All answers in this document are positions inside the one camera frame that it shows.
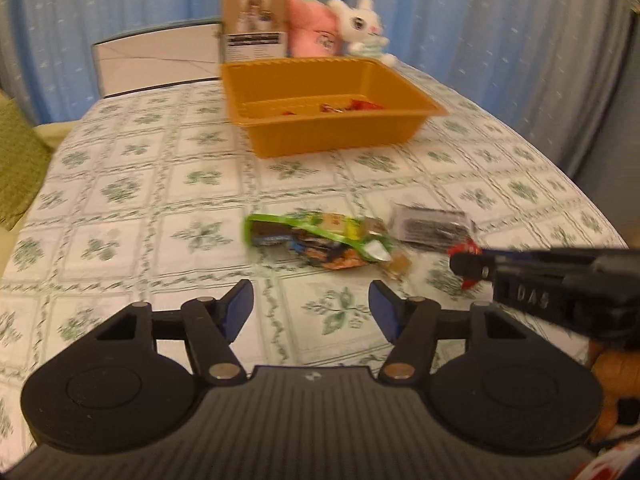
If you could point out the person's right hand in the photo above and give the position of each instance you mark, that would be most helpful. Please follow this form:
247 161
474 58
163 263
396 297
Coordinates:
617 371

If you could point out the clear dark snack packet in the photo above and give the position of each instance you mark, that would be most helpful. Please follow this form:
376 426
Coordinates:
436 230

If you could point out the brown product box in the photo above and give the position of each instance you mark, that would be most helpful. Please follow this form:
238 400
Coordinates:
254 29

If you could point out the white rabbit plush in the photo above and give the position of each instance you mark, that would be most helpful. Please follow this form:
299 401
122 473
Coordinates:
361 31

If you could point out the floral tablecloth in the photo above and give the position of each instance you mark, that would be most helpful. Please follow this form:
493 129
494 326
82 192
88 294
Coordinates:
146 197

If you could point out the small red candy packet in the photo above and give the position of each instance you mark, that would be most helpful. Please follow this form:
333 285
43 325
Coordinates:
467 246

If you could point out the red square snack packet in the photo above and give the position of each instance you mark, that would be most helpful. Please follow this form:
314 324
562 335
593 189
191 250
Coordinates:
323 108

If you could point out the orange plastic tray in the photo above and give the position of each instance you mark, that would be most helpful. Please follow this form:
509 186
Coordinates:
293 106

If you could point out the green snack bag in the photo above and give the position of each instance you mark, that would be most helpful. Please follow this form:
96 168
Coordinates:
303 236

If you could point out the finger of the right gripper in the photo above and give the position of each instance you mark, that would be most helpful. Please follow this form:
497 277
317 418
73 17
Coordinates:
473 268
530 253

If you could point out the yellow candy packet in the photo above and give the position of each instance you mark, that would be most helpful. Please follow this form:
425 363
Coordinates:
353 228

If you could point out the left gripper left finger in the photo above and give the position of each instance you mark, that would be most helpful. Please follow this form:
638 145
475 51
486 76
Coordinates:
211 325

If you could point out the green zigzag cushion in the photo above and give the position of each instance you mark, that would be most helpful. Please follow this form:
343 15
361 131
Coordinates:
24 163

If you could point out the small caramel candy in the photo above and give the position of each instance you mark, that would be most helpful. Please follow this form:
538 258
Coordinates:
398 266

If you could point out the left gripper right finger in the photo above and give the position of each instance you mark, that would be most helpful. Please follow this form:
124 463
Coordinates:
410 326

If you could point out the white flat box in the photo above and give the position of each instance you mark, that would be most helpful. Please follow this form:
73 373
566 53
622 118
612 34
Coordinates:
158 57

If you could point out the yellow-green sofa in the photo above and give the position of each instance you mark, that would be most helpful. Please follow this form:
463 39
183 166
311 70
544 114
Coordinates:
53 135

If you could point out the blue star curtain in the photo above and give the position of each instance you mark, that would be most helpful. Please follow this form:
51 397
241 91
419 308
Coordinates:
563 73

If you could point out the pink plush toy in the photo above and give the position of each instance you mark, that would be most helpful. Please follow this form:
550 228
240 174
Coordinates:
312 29

